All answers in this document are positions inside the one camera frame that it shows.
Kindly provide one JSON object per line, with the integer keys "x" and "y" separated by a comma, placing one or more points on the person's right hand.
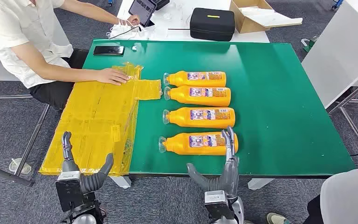
{"x": 112, "y": 76}

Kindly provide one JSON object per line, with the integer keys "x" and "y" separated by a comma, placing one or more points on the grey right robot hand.
{"x": 231, "y": 176}

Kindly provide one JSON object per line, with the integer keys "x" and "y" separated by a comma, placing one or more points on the person's left hand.
{"x": 133, "y": 20}

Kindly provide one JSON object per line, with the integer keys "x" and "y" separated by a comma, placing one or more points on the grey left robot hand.
{"x": 69, "y": 165}

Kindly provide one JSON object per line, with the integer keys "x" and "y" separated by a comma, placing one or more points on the orange detergent bottle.
{"x": 180, "y": 119}
{"x": 179, "y": 145}
{"x": 180, "y": 96}
{"x": 179, "y": 79}

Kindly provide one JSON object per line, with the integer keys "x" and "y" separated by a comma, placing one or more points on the person's left forearm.
{"x": 98, "y": 14}

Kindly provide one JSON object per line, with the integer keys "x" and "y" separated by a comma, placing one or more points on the person's right forearm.
{"x": 71, "y": 74}

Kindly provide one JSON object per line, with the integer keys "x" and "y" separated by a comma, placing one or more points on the black tablet on stand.
{"x": 142, "y": 10}

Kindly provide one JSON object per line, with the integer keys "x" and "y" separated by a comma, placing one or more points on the black smartphone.
{"x": 108, "y": 50}

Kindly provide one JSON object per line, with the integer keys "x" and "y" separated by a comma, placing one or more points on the white table foot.
{"x": 122, "y": 181}
{"x": 259, "y": 184}

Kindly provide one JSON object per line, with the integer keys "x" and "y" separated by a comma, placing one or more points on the small blue floor object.
{"x": 110, "y": 2}

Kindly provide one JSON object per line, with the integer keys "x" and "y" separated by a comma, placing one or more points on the black electronic device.
{"x": 160, "y": 3}

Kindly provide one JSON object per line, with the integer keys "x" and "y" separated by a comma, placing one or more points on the white table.
{"x": 179, "y": 18}

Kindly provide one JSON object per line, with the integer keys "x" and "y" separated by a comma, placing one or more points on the thin black stick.
{"x": 179, "y": 29}

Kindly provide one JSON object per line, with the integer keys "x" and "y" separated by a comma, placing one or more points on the yellow taped cardboard mat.
{"x": 89, "y": 123}

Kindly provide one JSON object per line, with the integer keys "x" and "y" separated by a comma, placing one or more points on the clear plastic cup lid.
{"x": 20, "y": 167}

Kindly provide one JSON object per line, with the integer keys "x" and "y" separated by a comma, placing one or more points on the person's shoe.
{"x": 276, "y": 219}

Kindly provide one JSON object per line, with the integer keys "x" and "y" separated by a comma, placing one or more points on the black zipped carry case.
{"x": 212, "y": 26}

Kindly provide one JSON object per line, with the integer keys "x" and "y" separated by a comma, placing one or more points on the open cardboard box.
{"x": 247, "y": 24}

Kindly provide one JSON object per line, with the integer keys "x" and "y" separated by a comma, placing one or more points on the person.
{"x": 9, "y": 28}
{"x": 352, "y": 198}

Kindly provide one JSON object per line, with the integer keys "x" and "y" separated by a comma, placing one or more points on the white sheet in box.
{"x": 271, "y": 18}

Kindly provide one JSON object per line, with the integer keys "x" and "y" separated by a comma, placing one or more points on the green and white floor object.
{"x": 309, "y": 44}

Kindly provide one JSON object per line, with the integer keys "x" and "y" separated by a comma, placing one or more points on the white desk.
{"x": 339, "y": 49}

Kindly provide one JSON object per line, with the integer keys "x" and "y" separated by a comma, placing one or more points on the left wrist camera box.
{"x": 69, "y": 194}

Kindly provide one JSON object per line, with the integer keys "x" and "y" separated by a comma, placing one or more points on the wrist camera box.
{"x": 217, "y": 204}
{"x": 69, "y": 194}

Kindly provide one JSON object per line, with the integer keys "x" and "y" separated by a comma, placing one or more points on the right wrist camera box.
{"x": 217, "y": 204}

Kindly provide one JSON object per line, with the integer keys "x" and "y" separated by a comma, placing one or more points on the metal frame with legs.
{"x": 32, "y": 139}

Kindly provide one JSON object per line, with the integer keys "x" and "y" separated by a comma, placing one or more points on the metal desk frame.
{"x": 355, "y": 130}

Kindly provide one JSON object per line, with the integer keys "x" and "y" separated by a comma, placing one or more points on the blue wheeled frame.
{"x": 337, "y": 3}

